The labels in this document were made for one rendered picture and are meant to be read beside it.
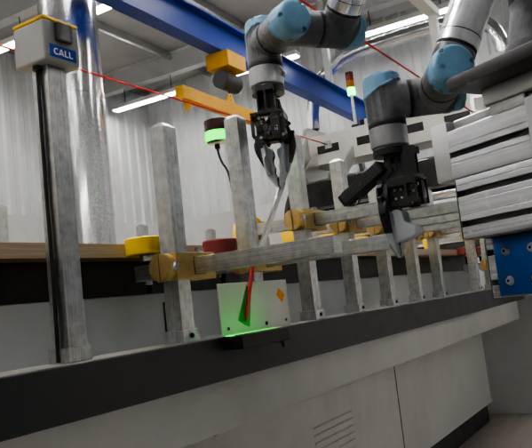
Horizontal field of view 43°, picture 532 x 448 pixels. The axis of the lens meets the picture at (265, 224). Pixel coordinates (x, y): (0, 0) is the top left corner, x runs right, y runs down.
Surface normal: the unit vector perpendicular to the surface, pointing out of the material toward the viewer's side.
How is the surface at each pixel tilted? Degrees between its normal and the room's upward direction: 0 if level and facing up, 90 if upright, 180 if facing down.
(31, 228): 90
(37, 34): 90
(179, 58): 90
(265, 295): 90
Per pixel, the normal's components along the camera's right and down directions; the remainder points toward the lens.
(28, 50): -0.53, -0.04
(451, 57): -0.06, -0.11
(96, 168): 0.66, -0.16
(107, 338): 0.84, -0.15
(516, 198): -0.86, 0.04
